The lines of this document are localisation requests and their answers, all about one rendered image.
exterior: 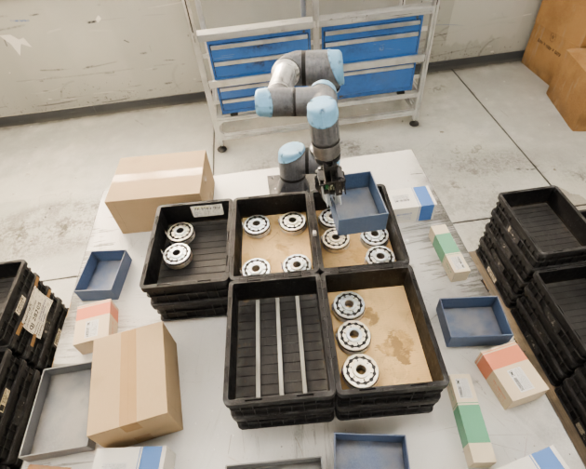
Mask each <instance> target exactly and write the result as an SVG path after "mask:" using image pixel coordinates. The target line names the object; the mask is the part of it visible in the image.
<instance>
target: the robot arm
mask: <svg viewBox="0 0 586 469"><path fill-rule="evenodd" d="M271 75H272V79H271V81H270V84H269V85H268V87H265V88H258V89H257V90H256V92H255V108H256V113H257V115H258V116H260V117H269V118H271V117H284V116H307V119H308V122H309V128H310V133H311V140H312V143H311V145H310V147H305V146H304V144H303V143H301V142H298V141H292V142H289V143H287V144H285V145H283V146H282V147H281V148H280V149H279V152H278V162H279V172H280V179H279V182H278V185H277V193H279V194H282V193H292V192H302V191H306V192H308V193H309V192H310V184H309V182H308V180H307V178H306V174H316V176H314V185H315V189H316V190H317V191H318V192H319V193H320V194H321V197H322V198H323V199H324V201H325V202H326V206H327V207H328V205H330V206H331V207H332V202H331V198H330V194H333V195H334V196H333V198H334V202H335V205H337V204H338V203H340V205H341V199H340V198H341V195H342V192H343V191H344V193H345V194H346V188H345V183H346V179H345V176H344V171H342V167H341V166H340V145H341V144H342V141H341V140H340V127H339V109H338V94H337V93H338V92H339V91H340V86H342V85H344V72H343V60H342V53H341V51H340V50H338V49H329V48H328V49H316V50H296V51H292V52H289V53H287V54H286V55H284V56H282V57H281V58H280V59H278V60H277V61H276V62H275V63H274V65H273V67H272V72H271ZM294 86H307V87H294Z"/></svg>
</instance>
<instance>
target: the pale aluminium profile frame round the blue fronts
mask: <svg viewBox="0 0 586 469"><path fill-rule="evenodd" d="M181 1H182V4H183V8H184V12H185V16H186V20H187V23H188V27H189V31H190V35H191V38H192V42H193V49H194V52H195V56H196V59H197V63H198V67H199V71H200V74H201V78H202V82H203V86H204V90H205V93H206V100H207V104H208V108H209V111H210V115H211V119H212V123H213V127H214V130H215V134H216V138H217V141H218V145H219V147H218V149H217V150H218V152H220V153H222V152H225V151H226V150H227V148H226V146H223V141H225V140H231V139H239V138H246V137H253V136H260V135H267V134H274V133H281V132H288V131H296V130H303V129H310V128H309V122H308V123H300V124H294V125H286V126H279V127H266V128H259V129H251V130H244V131H237V132H230V133H225V132H223V131H222V122H230V121H236V120H244V119H251V118H258V117H260V116H258V115H257V113H256V111H254V112H246V113H240V114H239V113H232V114H226V115H221V107H220V99H219V95H218V91H217V87H230V86H238V85H244V84H252V83H258V82H266V81H271V79H272V75H271V73H269V74H255V75H248V76H241V77H234V78H226V79H220V80H215V78H214V74H213V70H212V66H211V61H210V57H209V53H208V49H207V45H206V42H204V43H205V47H206V54H202V52H201V48H200V45H199V43H198V40H197V32H196V29H195V25H194V21H193V13H192V10H191V6H190V2H189V0H181ZM194 2H195V6H196V10H197V15H198V19H199V22H200V27H201V30H205V29H206V23H205V19H204V14H203V10H202V6H201V2H200V0H194ZM432 5H433V14H430V18H429V23H428V26H422V27H421V31H427V34H426V40H425V46H424V50H423V54H417V55H409V56H402V57H394V58H387V59H379V60H366V61H358V62H351V63H343V72H347V71H354V70H362V69H369V68H376V67H383V66H391V65H398V64H406V63H413V62H420V61H421V67H420V74H414V78H413V85H412V89H413V90H411V91H407V90H405V91H397V92H396V93H390V94H382V95H376V96H368V97H361V98H354V99H347V100H338V107H343V106H351V105H358V104H365V103H372V102H380V101H393V100H401V99H405V100H406V102H407V104H408V106H409V107H410V109H406V110H400V111H392V112H386V113H378V114H365V115H357V116H351V117H343V118H339V125H345V124H351V123H359V122H365V121H373V120H380V119H387V118H395V117H401V116H409V115H412V119H413V121H410V122H409V125H410V126H412V127H416V126H418V125H419V122H418V121H416V120H418V119H419V114H420V105H421V100H422V94H423V89H424V84H425V79H426V74H427V69H428V64H429V59H430V54H431V49H432V44H433V35H434V29H435V24H436V20H437V14H438V9H439V5H440V0H433V1H432ZM436 6H437V8H436V13H434V12H435V7H436ZM312 7H313V40H311V45H313V50H316V49H320V44H322V39H319V0H312ZM300 15H301V17H302V18H304V17H306V0H300ZM316 20H317V28H316V25H315V21H316ZM193 36H194V38H195V42H196V43H195V42H194V39H193ZM203 59H208V63H209V67H210V71H211V75H212V79H213V80H212V81H208V79H207V75H206V68H205V64H204V60H203ZM416 78H418V79H419V82H418V83H417V82H416V80H415V79H416ZM211 88H212V95H211V91H210V89H211ZM412 98H415V101H413V99H412Z"/></svg>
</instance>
